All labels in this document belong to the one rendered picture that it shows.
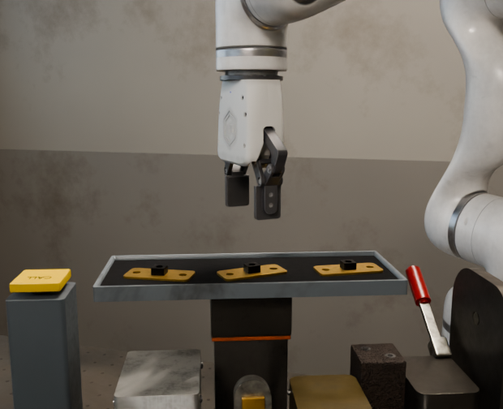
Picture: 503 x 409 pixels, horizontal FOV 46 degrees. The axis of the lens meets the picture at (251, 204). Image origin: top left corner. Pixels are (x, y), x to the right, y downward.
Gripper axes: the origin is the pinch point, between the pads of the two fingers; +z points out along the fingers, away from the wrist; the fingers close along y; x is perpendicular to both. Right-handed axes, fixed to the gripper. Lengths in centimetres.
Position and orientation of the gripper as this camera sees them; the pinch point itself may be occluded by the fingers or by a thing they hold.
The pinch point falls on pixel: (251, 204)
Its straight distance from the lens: 72.8
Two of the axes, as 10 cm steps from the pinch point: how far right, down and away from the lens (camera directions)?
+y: 4.0, 1.6, -9.0
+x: 9.2, -0.7, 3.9
